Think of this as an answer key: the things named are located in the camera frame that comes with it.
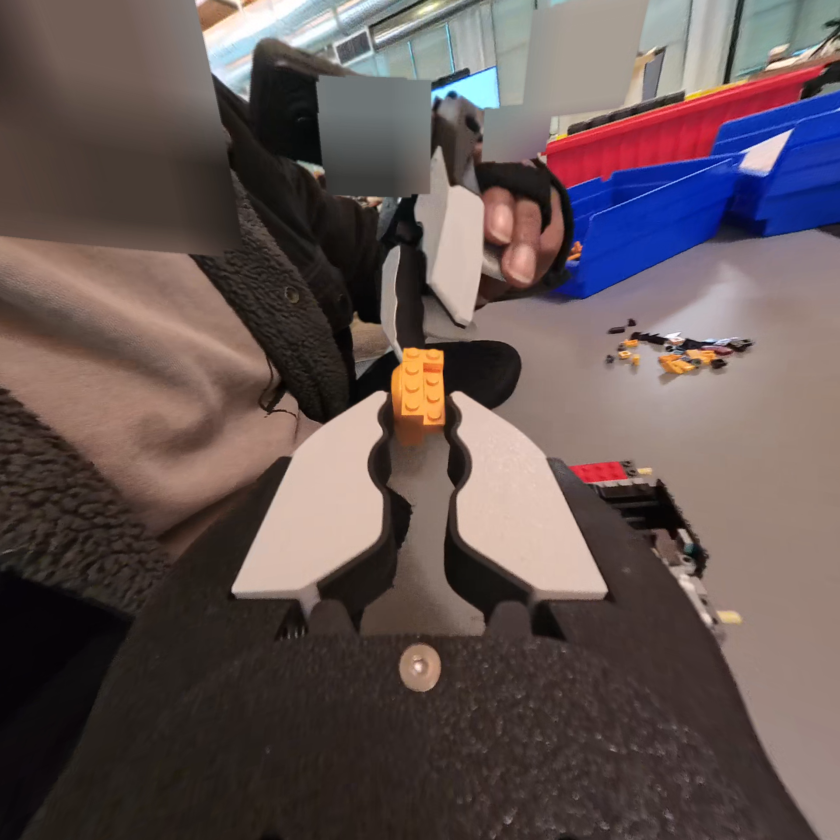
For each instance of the pile of small toy bricks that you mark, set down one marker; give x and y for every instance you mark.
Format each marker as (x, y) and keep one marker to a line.
(682, 354)

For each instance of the loose orange bricks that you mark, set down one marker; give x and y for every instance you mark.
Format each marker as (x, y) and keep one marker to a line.
(575, 253)

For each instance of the flat screen monitor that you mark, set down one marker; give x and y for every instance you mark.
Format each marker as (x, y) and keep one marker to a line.
(469, 88)

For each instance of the person's beige hoodie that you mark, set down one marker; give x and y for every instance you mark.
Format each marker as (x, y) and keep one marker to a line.
(118, 367)

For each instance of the grey desk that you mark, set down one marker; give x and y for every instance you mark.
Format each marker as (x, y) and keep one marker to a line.
(722, 472)

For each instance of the partly built brick car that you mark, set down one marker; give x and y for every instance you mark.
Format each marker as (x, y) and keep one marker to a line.
(649, 518)

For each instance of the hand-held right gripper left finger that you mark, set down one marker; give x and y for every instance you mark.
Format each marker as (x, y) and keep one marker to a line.
(315, 512)

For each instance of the orange toy brick assembly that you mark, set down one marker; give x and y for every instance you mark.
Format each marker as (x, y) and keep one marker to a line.
(417, 394)

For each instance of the red plastic bin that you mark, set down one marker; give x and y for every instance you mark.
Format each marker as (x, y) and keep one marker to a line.
(643, 138)

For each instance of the person's black fleece jacket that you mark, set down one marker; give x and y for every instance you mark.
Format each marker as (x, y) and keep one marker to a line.
(295, 262)

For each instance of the silver ventilation duct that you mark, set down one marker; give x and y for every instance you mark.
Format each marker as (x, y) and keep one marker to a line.
(295, 19)

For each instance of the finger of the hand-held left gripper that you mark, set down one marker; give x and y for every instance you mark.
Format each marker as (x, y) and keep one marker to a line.
(390, 302)
(456, 249)

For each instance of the white paper sheet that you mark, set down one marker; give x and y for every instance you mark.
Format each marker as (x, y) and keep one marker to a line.
(768, 154)

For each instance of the nested blue plastic bins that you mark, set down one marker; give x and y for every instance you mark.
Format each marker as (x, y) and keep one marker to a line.
(794, 184)

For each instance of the blue plastic bin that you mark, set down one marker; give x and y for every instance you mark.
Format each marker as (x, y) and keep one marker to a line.
(643, 229)

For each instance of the person's left hand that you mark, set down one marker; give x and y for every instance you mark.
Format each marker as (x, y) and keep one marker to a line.
(525, 256)

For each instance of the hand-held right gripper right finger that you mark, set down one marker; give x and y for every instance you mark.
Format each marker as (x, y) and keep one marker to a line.
(525, 512)

